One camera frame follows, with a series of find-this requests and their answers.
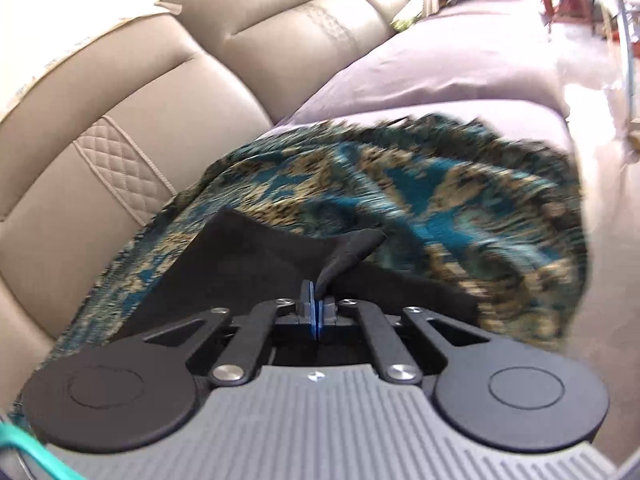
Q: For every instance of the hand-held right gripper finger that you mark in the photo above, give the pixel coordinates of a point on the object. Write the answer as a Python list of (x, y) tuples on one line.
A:
[(320, 312), (310, 310)]

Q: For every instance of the black pants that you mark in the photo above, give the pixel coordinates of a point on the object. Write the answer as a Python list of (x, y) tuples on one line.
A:
[(240, 260)]

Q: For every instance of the teal gold patterned blanket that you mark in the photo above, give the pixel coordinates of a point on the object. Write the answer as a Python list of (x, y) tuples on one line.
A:
[(425, 200)]

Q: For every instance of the beige leather sofa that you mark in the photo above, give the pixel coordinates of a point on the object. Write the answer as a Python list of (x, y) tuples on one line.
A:
[(210, 90)]

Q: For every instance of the lavender sofa seat cover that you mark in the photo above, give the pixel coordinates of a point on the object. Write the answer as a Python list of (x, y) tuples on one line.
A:
[(450, 60)]

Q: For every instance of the white cloth on sofa back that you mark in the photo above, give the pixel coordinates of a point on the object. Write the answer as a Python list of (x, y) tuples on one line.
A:
[(167, 2)]

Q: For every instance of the glass table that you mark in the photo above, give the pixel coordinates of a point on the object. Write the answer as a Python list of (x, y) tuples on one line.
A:
[(631, 85)]

